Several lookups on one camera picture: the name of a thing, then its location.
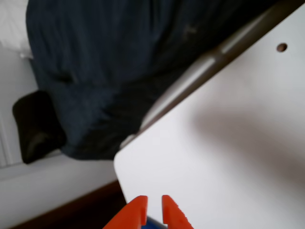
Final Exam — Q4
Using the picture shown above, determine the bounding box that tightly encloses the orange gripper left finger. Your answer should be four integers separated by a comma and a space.
102, 195, 149, 229

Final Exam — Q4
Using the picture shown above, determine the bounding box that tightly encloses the large blue bean bag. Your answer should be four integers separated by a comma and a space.
145, 216, 168, 229

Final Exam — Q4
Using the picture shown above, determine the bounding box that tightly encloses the person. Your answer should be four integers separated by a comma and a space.
25, 0, 298, 161

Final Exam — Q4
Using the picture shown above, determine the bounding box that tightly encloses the person's foot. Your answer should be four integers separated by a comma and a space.
12, 90, 68, 165

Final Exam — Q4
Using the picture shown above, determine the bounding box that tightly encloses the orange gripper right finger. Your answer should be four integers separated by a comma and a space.
162, 194, 195, 229

